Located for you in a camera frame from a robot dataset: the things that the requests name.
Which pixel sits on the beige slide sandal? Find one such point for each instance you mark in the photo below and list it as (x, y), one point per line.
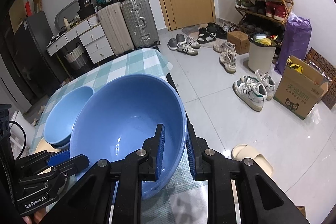
(242, 151)

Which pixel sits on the white trash bin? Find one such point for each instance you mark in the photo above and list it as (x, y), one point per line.
(261, 52)

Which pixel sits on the white drawer desk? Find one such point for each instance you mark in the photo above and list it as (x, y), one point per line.
(91, 36)

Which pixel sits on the beige suitcase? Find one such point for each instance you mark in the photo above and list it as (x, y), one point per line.
(115, 29)

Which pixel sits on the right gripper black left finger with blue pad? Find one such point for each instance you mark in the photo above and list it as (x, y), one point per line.
(110, 192)

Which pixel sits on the gray slipper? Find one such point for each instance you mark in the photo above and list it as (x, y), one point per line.
(172, 44)

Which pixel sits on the black mini fridge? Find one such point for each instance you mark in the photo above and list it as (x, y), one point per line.
(24, 53)

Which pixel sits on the silver suitcase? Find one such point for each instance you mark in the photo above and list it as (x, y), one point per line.
(140, 23)

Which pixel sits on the beige sneaker near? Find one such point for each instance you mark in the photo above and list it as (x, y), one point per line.
(228, 61)

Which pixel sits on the white striped sneaker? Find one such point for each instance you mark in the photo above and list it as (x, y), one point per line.
(186, 49)

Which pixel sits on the white sneaker behind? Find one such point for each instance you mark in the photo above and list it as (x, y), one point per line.
(268, 83)

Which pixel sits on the teal checked tablecloth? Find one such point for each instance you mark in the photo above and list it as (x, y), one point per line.
(182, 200)

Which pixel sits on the person's left hand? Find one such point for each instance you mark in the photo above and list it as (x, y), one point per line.
(36, 217)

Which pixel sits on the purple plastic bag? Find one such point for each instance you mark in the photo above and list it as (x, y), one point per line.
(296, 40)

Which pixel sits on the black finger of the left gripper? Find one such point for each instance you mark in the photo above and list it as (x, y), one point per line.
(62, 164)

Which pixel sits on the large blue bowl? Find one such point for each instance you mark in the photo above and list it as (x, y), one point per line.
(118, 118)

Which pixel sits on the white green sneaker front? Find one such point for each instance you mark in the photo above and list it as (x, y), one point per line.
(251, 91)

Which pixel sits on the small brown cardboard box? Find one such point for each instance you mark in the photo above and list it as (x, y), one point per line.
(240, 40)

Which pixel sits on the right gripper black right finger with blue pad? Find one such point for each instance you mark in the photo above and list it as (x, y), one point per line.
(238, 188)

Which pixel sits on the stacked blue bowls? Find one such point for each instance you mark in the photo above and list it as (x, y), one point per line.
(61, 120)

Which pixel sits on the printed cardboard box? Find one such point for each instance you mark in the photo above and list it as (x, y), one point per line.
(300, 88)

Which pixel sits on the woven laundry basket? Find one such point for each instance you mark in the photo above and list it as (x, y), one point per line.
(77, 58)

